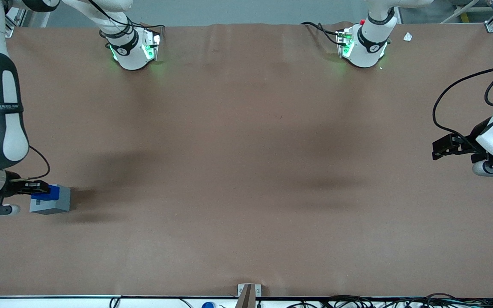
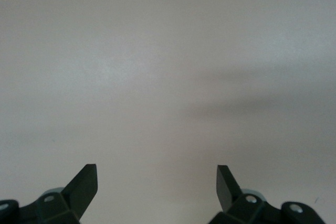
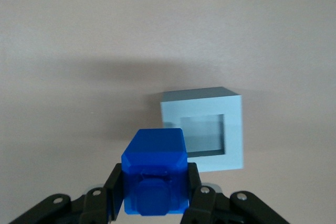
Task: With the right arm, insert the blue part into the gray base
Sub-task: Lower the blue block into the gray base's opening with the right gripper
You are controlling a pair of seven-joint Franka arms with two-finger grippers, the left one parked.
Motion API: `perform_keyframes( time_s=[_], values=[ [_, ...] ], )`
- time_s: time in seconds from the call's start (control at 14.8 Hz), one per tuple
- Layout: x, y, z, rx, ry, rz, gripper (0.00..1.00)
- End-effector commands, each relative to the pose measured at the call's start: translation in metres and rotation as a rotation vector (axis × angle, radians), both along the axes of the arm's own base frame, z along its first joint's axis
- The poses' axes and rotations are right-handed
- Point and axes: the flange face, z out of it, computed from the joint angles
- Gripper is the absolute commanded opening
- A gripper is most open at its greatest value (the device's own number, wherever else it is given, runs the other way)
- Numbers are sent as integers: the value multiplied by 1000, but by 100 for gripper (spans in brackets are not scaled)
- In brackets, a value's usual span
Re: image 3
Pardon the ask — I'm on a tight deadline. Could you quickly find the blue plastic insert part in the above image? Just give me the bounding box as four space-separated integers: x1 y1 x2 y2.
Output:
121 128 191 217

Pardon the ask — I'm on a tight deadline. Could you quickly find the gray square hollow base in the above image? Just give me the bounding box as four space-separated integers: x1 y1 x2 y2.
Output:
160 86 245 174

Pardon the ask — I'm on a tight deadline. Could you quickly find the brown table cover sheet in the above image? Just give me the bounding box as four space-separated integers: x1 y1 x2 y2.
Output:
0 0 336 224

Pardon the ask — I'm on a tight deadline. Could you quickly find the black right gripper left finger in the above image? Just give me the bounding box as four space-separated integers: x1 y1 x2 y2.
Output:
7 163 125 224

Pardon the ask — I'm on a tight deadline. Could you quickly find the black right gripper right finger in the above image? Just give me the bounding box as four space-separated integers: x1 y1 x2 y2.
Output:
180 162 289 224

